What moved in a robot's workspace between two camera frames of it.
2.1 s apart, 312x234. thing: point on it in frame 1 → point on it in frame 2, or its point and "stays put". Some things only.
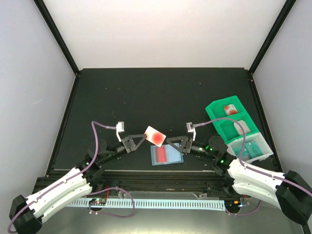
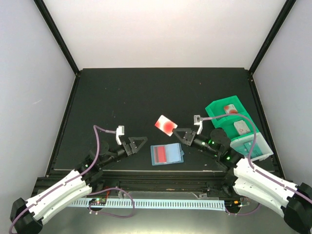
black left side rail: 62,126 stays put
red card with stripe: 160,154 stays put
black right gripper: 182,148 → 188,138
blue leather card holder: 165,154 stays put
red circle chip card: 154,136 → 165,125
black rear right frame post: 289,5 stays put
